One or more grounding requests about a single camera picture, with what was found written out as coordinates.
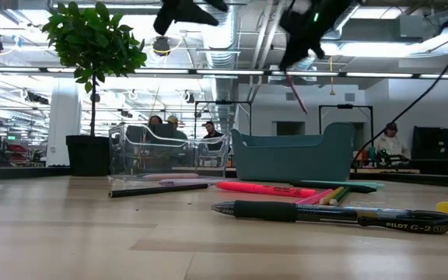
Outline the linear ceiling light bar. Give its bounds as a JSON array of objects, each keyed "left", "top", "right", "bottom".
[{"left": 0, "top": 66, "right": 448, "bottom": 80}]

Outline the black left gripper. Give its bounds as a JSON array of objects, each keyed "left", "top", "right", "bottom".
[{"left": 152, "top": 0, "right": 229, "bottom": 37}]

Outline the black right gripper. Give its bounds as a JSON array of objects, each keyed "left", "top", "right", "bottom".
[{"left": 278, "top": 0, "right": 353, "bottom": 72}]

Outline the silver ventilation duct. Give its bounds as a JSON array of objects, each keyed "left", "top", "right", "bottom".
[{"left": 196, "top": 0, "right": 241, "bottom": 70}]

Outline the black background robot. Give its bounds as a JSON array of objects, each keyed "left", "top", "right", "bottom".
[{"left": 377, "top": 149, "right": 408, "bottom": 169}]

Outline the red storage rack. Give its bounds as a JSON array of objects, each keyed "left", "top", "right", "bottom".
[{"left": 5, "top": 142, "right": 30, "bottom": 165}]

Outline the clear plastic bin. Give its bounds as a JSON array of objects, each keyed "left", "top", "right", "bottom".
[{"left": 108, "top": 122, "right": 232, "bottom": 182}]

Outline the green potted plant, black pot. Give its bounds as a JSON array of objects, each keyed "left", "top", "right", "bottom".
[{"left": 41, "top": 2, "right": 149, "bottom": 177}]

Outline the dark green pen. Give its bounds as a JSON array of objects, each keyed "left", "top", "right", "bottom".
[{"left": 289, "top": 181, "right": 378, "bottom": 194}]

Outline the teal plastic bin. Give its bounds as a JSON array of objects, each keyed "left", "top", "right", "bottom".
[{"left": 230, "top": 122, "right": 356, "bottom": 183}]

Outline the black monitor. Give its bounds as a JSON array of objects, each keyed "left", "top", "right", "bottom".
[{"left": 126, "top": 123, "right": 175, "bottom": 145}]

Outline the purple pen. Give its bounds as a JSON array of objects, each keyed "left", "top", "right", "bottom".
[{"left": 157, "top": 178, "right": 225, "bottom": 187}]

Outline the pink pencil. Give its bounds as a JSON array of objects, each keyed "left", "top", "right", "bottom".
[{"left": 294, "top": 188, "right": 334, "bottom": 206}]

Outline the person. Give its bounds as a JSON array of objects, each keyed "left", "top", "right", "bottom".
[
  {"left": 373, "top": 121, "right": 412, "bottom": 161},
  {"left": 201, "top": 121, "right": 226, "bottom": 152},
  {"left": 165, "top": 114, "right": 189, "bottom": 141},
  {"left": 147, "top": 114, "right": 164, "bottom": 131}
]

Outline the light teal pen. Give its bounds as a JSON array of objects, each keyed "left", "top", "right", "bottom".
[{"left": 297, "top": 179, "right": 386, "bottom": 190}]

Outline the orange highlighter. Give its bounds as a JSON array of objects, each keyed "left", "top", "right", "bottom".
[{"left": 215, "top": 180, "right": 318, "bottom": 199}]

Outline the black cabinet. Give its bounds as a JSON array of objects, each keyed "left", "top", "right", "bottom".
[{"left": 410, "top": 124, "right": 448, "bottom": 177}]

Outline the maroon pencil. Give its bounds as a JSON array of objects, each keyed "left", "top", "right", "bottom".
[{"left": 285, "top": 73, "right": 310, "bottom": 114}]

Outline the black pencil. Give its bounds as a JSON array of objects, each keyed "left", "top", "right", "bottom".
[{"left": 107, "top": 183, "right": 210, "bottom": 199}]

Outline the yellow pencil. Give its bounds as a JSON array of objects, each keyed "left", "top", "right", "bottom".
[{"left": 318, "top": 186, "right": 345, "bottom": 206}]

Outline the wooden background table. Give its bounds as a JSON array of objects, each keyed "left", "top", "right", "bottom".
[{"left": 351, "top": 166, "right": 422, "bottom": 175}]

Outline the black stand frame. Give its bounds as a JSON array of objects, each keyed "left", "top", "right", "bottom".
[
  {"left": 317, "top": 103, "right": 375, "bottom": 151},
  {"left": 194, "top": 100, "right": 254, "bottom": 138}
]

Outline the black Pilot gel pen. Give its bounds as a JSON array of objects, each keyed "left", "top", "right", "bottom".
[{"left": 210, "top": 199, "right": 448, "bottom": 236}]

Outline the yellow hanging cord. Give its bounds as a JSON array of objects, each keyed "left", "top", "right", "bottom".
[{"left": 327, "top": 56, "right": 336, "bottom": 96}]

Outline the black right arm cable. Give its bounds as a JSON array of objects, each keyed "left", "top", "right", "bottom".
[{"left": 350, "top": 29, "right": 448, "bottom": 167}]

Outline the white column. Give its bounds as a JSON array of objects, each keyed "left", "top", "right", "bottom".
[{"left": 46, "top": 77, "right": 82, "bottom": 167}]

